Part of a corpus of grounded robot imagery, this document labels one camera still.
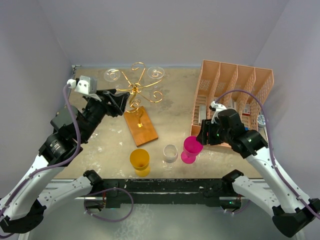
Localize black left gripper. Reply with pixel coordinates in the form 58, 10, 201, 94
79, 88, 129, 142

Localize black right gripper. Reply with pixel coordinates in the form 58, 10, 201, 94
196, 118, 232, 145

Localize clear wine glass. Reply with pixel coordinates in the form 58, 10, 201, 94
147, 66, 165, 87
103, 68, 121, 83
162, 144, 178, 170

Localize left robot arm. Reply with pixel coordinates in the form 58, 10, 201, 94
0, 89, 130, 235

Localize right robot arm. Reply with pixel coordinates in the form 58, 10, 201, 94
196, 109, 320, 238

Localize clear wine glass front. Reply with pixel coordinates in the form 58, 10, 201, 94
162, 144, 178, 170

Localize wooden rack base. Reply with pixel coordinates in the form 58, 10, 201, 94
124, 106, 159, 147

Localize magenta plastic goblet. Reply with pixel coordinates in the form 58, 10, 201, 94
180, 136, 203, 164

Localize yellow plastic goblet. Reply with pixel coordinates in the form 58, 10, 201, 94
129, 148, 151, 177

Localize peach plastic file organizer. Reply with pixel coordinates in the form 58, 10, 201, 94
190, 60, 274, 136

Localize gold wire glass rack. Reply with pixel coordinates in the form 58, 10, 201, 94
115, 62, 163, 113

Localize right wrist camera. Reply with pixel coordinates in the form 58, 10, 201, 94
209, 101, 227, 124

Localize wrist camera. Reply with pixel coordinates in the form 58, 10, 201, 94
209, 101, 227, 124
67, 75, 102, 102

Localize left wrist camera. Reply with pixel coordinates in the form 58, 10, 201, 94
67, 75, 102, 102

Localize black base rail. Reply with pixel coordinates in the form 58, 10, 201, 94
73, 177, 252, 208

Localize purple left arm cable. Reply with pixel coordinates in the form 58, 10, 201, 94
0, 79, 135, 238

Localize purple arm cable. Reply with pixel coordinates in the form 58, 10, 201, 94
214, 89, 320, 221
0, 79, 135, 238

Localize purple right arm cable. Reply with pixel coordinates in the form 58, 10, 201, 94
214, 89, 320, 221

